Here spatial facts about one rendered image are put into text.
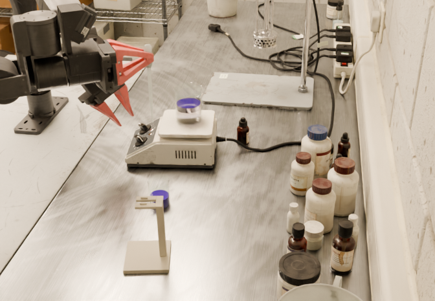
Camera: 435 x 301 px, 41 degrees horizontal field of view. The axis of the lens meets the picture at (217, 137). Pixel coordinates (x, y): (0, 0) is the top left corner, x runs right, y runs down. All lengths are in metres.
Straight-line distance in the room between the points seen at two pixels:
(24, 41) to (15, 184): 0.45
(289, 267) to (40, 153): 0.72
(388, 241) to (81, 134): 0.83
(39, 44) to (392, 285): 0.65
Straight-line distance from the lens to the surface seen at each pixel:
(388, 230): 1.00
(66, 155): 1.42
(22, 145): 1.49
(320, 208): 1.10
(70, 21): 0.98
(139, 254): 1.09
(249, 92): 1.64
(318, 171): 1.27
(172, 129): 1.30
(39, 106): 1.57
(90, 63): 1.00
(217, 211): 1.18
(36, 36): 0.98
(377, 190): 1.09
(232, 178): 1.28
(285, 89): 1.66
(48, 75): 1.00
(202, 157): 1.29
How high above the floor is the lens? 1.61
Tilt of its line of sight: 30 degrees down
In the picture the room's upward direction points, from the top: 1 degrees counter-clockwise
